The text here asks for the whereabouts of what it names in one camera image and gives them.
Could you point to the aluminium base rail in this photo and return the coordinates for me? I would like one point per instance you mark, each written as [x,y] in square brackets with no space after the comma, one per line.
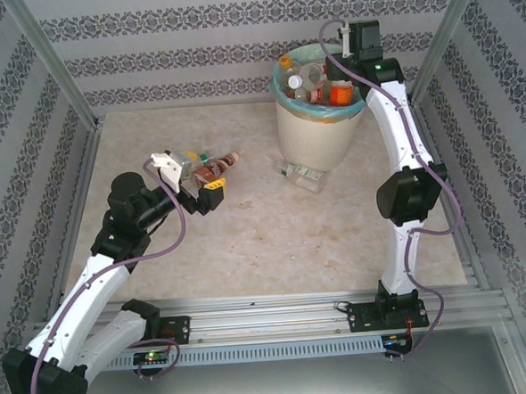
[270,321]

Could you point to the aluminium side rail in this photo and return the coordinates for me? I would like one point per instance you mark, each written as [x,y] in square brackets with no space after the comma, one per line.
[83,181]
[467,247]

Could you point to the orange juice plastic bottle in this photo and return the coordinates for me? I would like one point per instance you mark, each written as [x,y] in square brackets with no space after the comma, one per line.
[286,62]

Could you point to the clear bottle white red label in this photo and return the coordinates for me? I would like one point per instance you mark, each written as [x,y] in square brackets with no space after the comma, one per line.
[315,96]

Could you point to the black mount plate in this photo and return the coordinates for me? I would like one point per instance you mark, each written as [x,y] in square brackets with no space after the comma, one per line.
[178,329]
[360,318]

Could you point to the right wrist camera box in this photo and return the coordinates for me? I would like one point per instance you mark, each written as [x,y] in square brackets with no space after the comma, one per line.
[346,44]

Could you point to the black right mount plate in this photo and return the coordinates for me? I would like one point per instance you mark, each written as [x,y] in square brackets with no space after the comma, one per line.
[360,318]

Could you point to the small circuit board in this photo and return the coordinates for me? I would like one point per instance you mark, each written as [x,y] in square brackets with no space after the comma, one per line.
[394,341]
[152,357]

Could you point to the black left mount plate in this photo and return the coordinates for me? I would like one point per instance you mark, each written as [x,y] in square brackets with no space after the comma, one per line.
[178,329]

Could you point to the aluminium frame post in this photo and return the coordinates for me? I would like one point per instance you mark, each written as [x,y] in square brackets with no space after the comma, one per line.
[445,38]
[54,62]

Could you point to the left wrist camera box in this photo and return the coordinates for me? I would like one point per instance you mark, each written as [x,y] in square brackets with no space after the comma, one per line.
[169,169]

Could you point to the white ribbed waste bin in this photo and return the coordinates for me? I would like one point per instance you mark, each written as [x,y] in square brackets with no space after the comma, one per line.
[313,140]

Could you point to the clear bottle green cap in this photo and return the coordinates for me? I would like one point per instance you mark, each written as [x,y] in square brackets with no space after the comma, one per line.
[204,156]

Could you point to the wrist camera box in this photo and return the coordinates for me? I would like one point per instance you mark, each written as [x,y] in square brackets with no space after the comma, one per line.
[169,169]
[346,44]

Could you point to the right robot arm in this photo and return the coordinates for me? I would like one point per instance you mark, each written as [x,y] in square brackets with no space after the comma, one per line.
[392,122]

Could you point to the brown drink plastic bottle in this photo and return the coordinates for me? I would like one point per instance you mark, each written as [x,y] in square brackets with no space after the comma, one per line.
[216,168]

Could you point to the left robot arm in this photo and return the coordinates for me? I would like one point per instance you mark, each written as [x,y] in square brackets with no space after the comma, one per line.
[86,297]

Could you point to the clear bottle green white label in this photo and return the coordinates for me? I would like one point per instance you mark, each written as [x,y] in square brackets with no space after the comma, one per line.
[304,176]

